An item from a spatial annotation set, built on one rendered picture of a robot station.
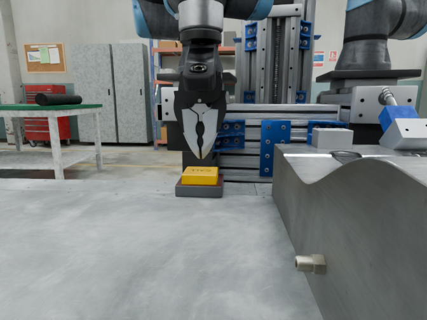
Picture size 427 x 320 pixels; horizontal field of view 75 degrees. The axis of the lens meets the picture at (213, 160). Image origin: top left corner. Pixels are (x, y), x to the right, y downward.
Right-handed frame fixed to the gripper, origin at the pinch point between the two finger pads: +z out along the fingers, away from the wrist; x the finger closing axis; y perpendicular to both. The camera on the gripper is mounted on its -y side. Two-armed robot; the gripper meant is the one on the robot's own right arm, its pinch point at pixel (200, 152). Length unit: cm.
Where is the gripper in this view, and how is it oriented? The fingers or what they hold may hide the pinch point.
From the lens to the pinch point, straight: 49.7
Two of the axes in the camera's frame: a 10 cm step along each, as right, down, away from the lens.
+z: 0.0, 9.8, 2.1
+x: -10.0, -0.1, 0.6
